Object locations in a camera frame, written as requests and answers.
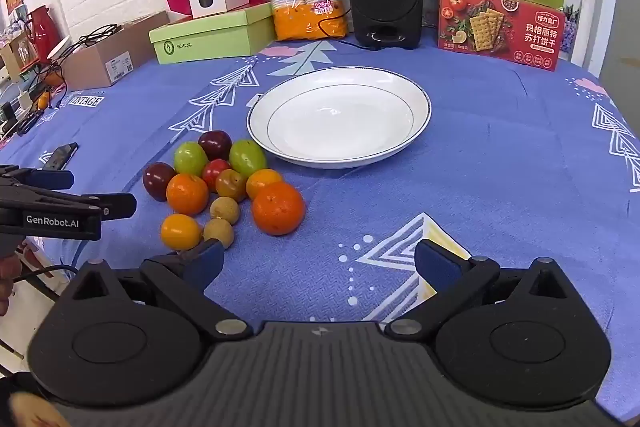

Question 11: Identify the yellow-orange round fruit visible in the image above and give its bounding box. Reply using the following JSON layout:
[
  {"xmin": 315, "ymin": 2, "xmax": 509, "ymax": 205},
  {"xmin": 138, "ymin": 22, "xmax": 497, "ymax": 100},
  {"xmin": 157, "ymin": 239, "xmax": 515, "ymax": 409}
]
[{"xmin": 160, "ymin": 213, "xmax": 203, "ymax": 252}]

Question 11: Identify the small orange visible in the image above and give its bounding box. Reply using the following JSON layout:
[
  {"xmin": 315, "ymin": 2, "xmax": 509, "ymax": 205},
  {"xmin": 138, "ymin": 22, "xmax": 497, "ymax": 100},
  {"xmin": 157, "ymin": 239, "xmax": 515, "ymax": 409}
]
[{"xmin": 245, "ymin": 168, "xmax": 284, "ymax": 200}]

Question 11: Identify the large orange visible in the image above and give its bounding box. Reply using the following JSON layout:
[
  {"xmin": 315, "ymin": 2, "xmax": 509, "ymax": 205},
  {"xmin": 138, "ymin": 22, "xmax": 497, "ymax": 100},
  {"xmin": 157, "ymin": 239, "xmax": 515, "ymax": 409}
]
[{"xmin": 251, "ymin": 182, "xmax": 306, "ymax": 236}]

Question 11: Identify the small red plum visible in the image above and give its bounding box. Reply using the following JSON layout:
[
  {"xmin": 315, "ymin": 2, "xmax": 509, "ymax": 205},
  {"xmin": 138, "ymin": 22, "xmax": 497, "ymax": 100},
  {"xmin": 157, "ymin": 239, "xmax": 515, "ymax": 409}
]
[{"xmin": 201, "ymin": 158, "xmax": 232, "ymax": 192}]

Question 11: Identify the dark red plum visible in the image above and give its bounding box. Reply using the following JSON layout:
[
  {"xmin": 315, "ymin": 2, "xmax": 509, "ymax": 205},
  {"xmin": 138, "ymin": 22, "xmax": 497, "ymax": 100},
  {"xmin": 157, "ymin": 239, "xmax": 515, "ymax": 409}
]
[
  {"xmin": 198, "ymin": 130, "xmax": 233, "ymax": 162},
  {"xmin": 143, "ymin": 162, "xmax": 177, "ymax": 202}
]

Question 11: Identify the orange-red plum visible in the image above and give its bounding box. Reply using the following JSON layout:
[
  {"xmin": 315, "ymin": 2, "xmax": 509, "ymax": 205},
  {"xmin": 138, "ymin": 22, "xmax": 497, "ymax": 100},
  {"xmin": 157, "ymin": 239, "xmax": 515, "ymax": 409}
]
[{"xmin": 215, "ymin": 169, "xmax": 248, "ymax": 202}]

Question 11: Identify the red kettle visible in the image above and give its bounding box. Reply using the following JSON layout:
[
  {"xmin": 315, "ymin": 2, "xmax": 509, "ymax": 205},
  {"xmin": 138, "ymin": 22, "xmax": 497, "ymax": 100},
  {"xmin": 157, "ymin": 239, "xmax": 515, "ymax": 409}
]
[{"xmin": 24, "ymin": 5, "xmax": 64, "ymax": 60}]

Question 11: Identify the person's left hand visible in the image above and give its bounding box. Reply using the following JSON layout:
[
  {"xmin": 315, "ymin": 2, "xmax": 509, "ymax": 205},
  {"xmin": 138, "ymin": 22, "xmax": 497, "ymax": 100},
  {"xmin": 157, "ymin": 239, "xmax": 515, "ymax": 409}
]
[{"xmin": 0, "ymin": 253, "xmax": 25, "ymax": 318}]

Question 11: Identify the tan longan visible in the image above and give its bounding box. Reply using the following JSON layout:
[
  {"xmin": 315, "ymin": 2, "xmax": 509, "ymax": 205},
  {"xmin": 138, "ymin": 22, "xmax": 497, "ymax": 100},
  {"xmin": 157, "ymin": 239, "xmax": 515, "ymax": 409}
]
[
  {"xmin": 202, "ymin": 217, "xmax": 235, "ymax": 249},
  {"xmin": 210, "ymin": 196, "xmax": 241, "ymax": 225}
]

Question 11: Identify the black speaker cable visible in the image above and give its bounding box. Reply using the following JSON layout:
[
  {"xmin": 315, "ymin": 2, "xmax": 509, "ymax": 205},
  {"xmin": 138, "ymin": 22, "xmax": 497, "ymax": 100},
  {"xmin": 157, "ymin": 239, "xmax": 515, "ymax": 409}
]
[{"xmin": 317, "ymin": 13, "xmax": 382, "ymax": 53}]

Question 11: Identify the green shoe box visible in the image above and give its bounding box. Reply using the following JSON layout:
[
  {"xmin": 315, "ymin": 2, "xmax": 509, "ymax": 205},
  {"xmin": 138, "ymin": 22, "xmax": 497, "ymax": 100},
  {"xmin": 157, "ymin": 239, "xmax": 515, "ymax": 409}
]
[{"xmin": 148, "ymin": 2, "xmax": 277, "ymax": 66}]

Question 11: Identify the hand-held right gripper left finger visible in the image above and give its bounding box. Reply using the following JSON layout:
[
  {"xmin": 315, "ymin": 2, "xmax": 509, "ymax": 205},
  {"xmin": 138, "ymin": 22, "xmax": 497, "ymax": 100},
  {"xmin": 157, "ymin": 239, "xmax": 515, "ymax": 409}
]
[{"xmin": 52, "ymin": 238, "xmax": 253, "ymax": 342}]

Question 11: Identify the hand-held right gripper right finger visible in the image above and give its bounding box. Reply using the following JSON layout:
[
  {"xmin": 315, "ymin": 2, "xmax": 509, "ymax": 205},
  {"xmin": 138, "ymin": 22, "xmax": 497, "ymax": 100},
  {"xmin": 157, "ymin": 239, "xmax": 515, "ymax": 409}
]
[{"xmin": 385, "ymin": 239, "xmax": 588, "ymax": 339}]

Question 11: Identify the black folding tool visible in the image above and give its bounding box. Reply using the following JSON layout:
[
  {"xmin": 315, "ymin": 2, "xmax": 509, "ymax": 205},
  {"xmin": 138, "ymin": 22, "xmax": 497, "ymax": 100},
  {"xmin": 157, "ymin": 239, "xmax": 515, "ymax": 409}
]
[{"xmin": 42, "ymin": 142, "xmax": 80, "ymax": 172}]

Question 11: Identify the brown cardboard box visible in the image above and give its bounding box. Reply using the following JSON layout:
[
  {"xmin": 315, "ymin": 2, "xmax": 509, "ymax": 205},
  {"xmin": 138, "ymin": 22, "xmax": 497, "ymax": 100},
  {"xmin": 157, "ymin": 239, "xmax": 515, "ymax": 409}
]
[{"xmin": 59, "ymin": 21, "xmax": 171, "ymax": 88}]

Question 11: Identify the medium orange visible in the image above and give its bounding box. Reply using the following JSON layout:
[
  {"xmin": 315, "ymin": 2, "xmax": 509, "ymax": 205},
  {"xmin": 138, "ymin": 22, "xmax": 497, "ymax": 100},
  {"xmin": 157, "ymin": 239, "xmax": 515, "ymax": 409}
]
[{"xmin": 166, "ymin": 173, "xmax": 209, "ymax": 216}]

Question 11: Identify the white round plate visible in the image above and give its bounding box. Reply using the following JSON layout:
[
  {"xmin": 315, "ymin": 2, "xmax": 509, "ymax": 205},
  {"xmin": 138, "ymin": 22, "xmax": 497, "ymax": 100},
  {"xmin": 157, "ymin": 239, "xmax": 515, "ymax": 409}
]
[{"xmin": 247, "ymin": 67, "xmax": 432, "ymax": 170}]

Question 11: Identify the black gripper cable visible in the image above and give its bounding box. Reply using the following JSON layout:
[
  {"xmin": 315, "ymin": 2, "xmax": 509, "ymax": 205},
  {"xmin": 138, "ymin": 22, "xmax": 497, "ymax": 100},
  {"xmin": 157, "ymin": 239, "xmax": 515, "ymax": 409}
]
[{"xmin": 11, "ymin": 264, "xmax": 80, "ymax": 284}]

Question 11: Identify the red cracker box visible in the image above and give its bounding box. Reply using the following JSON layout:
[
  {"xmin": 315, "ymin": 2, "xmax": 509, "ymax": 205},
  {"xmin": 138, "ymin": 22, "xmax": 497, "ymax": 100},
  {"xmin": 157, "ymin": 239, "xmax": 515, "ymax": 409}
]
[{"xmin": 437, "ymin": 0, "xmax": 566, "ymax": 72}]

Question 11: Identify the green plum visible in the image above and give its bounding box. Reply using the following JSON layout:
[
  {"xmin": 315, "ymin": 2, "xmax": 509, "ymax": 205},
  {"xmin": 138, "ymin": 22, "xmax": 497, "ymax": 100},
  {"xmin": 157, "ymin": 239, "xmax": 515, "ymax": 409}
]
[
  {"xmin": 229, "ymin": 139, "xmax": 268, "ymax": 178},
  {"xmin": 173, "ymin": 142, "xmax": 209, "ymax": 178}
]

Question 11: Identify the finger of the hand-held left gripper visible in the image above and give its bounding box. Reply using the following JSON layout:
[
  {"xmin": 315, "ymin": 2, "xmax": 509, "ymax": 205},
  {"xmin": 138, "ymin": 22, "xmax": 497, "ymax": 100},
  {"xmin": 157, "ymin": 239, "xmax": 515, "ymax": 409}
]
[
  {"xmin": 0, "ymin": 179, "xmax": 137, "ymax": 220},
  {"xmin": 0, "ymin": 164, "xmax": 75, "ymax": 192}
]

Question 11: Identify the blue printed tablecloth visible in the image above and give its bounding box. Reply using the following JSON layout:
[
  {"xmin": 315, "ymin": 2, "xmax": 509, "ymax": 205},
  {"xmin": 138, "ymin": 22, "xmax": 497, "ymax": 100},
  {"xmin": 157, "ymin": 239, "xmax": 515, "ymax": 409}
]
[{"xmin": 0, "ymin": 38, "xmax": 640, "ymax": 423}]

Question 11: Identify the tangle of black cables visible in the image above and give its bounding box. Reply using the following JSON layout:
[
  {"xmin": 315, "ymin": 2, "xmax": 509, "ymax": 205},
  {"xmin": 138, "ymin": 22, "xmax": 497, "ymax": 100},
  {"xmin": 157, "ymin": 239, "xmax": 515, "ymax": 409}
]
[{"xmin": 64, "ymin": 24, "xmax": 120, "ymax": 54}]

